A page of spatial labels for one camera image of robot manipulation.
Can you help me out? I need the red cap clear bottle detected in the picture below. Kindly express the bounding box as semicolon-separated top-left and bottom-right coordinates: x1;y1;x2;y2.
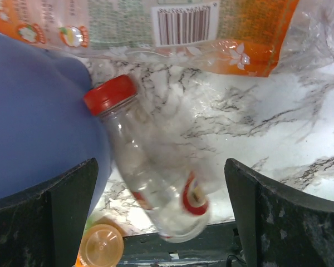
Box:
83;75;210;243

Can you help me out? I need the blue plastic bin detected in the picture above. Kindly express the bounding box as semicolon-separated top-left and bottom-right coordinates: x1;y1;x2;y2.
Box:
0;34;112;208

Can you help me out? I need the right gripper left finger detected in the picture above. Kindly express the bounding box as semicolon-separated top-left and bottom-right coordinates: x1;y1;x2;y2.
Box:
0;159;98;266

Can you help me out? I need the orange juice bottle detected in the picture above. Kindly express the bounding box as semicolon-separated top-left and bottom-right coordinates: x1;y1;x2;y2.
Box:
75;224;124;267

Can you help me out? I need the orange label crushed bottle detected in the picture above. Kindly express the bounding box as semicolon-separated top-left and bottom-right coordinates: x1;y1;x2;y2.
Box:
0;1;334;77

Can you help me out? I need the black base bar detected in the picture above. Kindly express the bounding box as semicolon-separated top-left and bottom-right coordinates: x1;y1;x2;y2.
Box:
118;222;246;266

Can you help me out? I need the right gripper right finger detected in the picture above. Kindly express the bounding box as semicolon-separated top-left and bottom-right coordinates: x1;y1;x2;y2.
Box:
224;159;334;266

